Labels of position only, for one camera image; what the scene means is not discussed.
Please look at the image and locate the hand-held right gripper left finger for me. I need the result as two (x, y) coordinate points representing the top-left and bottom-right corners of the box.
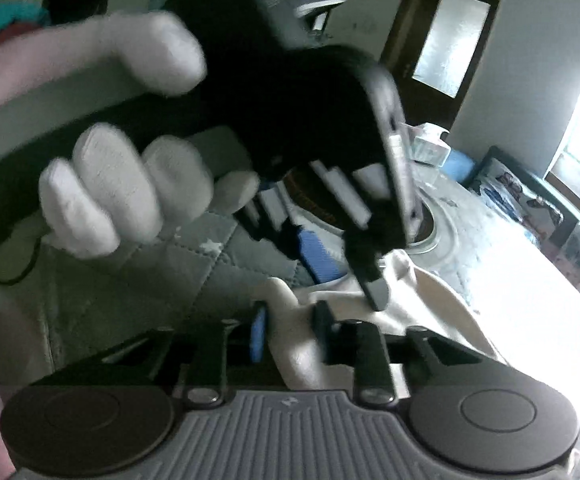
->
(100, 302), (271, 408)

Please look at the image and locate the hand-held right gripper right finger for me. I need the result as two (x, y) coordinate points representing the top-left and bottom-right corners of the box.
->
(312, 300), (503, 408)

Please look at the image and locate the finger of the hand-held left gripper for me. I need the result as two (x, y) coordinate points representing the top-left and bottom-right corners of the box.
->
(315, 160), (401, 312)
(232, 187), (348, 286)

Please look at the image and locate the cream sweater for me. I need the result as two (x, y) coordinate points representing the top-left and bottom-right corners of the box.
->
(262, 247), (513, 391)

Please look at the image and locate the person's left forearm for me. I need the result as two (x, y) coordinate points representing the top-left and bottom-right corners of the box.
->
(0, 22), (116, 121)

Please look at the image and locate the person's left hand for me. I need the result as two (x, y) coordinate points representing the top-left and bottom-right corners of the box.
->
(39, 10), (263, 261)

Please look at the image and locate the round black induction cooktop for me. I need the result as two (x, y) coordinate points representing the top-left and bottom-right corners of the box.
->
(282, 160), (450, 261)

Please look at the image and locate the blue corner sofa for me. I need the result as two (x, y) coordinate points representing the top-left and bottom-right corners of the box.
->
(442, 145), (580, 241)

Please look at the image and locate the white tissue box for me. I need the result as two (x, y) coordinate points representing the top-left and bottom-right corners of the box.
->
(410, 122), (450, 166)

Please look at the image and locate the dark wooden glazed door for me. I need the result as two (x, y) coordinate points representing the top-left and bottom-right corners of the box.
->
(382, 0), (508, 131)

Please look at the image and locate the teal cloth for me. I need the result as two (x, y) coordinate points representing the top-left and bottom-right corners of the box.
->
(0, 2), (51, 56)

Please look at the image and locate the black cable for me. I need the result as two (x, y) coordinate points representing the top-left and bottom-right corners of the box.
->
(0, 237), (46, 286)

